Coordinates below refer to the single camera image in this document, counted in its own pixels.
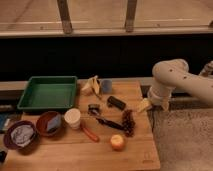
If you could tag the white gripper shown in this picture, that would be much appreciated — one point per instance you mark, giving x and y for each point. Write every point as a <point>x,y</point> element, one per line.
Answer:
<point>158,97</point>

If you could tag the dark red grape bunch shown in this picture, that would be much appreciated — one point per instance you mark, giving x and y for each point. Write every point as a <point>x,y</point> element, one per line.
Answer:
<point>128,123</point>

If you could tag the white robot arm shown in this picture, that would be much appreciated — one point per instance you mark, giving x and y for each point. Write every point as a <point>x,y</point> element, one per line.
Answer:
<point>171,74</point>

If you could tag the white paper cup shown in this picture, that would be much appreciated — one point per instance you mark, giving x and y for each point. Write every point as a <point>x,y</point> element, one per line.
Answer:
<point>73,118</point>

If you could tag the black rectangular block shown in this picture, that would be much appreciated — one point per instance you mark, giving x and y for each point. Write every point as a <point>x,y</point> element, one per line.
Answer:
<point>115,102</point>

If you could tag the wooden cutting board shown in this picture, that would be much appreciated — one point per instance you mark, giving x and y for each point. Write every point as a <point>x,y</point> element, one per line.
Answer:
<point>72,150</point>

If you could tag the orange apple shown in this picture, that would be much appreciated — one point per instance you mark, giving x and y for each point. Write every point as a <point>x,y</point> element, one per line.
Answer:
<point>117,142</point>

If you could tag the dark eggplant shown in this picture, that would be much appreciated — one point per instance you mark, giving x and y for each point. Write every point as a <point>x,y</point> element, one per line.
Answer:
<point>110,124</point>

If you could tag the small black binder clip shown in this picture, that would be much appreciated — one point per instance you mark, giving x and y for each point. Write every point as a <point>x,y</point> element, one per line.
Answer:
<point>94,109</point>

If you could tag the peeled banana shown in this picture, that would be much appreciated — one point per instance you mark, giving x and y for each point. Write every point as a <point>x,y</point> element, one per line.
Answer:
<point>92,86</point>

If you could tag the orange carrot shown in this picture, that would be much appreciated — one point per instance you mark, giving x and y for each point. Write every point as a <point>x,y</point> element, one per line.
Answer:
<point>90,134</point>

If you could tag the blue sponge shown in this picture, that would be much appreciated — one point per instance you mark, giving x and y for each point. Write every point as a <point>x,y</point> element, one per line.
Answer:
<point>54,123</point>

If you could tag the red bowl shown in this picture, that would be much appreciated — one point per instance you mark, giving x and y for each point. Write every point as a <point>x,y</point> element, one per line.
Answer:
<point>41,123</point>

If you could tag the green plastic tray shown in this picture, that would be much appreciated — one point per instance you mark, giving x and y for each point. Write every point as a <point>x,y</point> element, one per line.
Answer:
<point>48,93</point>

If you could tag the purple bowl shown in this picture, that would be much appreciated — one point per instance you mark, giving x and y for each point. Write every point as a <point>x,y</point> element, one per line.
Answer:
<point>7,137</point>

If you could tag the crumpled white cloth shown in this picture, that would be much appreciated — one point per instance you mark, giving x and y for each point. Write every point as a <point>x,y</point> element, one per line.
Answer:
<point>22,135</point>

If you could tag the blue object at left edge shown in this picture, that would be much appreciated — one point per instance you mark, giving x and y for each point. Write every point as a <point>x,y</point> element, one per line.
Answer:
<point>4,120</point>

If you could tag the right metal frame post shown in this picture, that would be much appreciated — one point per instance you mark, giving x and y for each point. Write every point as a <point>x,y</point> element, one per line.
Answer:
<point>130,15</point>

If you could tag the metal frame post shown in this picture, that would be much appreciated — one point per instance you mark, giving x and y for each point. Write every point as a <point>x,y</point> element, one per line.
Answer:
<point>64,16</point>
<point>130,15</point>

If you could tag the left metal frame post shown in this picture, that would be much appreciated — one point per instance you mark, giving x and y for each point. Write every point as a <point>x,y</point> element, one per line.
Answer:
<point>64,16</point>

